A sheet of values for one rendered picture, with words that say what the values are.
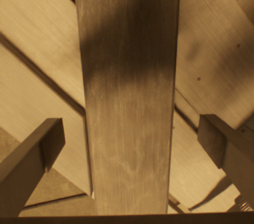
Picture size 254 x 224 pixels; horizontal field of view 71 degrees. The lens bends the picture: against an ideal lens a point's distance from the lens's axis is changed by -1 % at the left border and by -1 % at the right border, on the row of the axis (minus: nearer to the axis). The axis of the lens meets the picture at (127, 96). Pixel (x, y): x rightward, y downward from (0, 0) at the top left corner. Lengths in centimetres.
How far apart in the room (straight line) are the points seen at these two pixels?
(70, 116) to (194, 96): 20
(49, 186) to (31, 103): 36
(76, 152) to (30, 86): 13
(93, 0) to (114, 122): 13
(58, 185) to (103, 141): 40
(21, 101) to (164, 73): 22
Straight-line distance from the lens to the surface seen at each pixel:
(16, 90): 32
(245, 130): 36
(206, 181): 41
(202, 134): 17
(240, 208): 38
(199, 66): 31
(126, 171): 25
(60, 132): 16
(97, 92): 20
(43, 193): 65
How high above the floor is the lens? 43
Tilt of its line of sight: 73 degrees down
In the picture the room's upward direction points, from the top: 178 degrees clockwise
